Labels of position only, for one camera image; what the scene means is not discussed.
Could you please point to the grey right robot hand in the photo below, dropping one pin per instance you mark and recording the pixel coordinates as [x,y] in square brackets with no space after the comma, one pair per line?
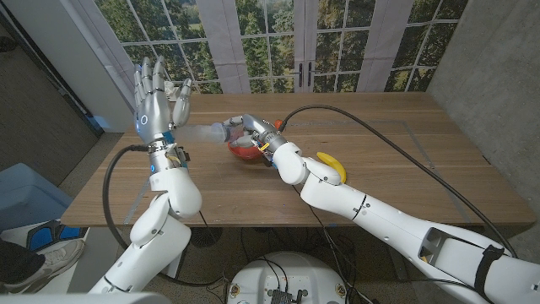
[257,126]

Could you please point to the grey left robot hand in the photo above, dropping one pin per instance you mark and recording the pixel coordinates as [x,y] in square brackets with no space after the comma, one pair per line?
[154,114]

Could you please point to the large clear plastic syringe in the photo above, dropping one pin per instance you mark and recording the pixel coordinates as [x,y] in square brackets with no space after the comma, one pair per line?
[217,131]

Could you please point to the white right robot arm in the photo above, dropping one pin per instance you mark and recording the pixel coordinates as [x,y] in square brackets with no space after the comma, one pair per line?
[401,228]

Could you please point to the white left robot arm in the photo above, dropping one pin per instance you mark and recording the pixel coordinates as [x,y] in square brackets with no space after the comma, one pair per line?
[160,236]

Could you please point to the red bowl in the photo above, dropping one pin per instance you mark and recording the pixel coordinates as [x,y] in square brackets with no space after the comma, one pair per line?
[246,153]

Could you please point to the yellow toy banana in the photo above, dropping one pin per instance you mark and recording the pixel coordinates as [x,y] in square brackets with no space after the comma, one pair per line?
[335,164]

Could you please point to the white box with tissue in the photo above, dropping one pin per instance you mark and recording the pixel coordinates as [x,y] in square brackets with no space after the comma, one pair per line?
[169,95]

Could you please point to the printed window backdrop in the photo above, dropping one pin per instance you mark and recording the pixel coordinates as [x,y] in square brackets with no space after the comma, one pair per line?
[261,50]

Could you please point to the dark brown door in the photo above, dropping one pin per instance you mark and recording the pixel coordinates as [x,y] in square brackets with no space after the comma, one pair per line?
[38,126]

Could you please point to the black round fan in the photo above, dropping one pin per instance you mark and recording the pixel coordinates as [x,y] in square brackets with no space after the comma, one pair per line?
[205,236]

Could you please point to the wooden table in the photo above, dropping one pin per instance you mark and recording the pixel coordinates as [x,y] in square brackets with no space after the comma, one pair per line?
[379,169]

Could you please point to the blue-grey plastic bin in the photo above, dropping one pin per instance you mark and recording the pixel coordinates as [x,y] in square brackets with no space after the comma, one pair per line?
[29,194]

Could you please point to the white robot torso base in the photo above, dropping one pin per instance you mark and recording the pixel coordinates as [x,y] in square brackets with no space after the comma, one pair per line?
[291,274]

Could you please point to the black and blue pad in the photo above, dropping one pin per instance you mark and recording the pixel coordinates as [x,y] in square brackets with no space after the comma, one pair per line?
[46,234]

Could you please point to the grey sneaker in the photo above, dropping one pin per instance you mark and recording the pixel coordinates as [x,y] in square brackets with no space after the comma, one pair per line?
[50,264]

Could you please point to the grey table leg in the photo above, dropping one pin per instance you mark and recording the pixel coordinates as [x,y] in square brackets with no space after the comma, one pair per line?
[396,262]

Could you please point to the white robot chest edge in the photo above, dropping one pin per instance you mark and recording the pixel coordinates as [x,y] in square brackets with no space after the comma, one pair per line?
[84,299]

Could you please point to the black trouser leg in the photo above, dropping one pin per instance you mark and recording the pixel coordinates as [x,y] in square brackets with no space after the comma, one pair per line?
[17,259]

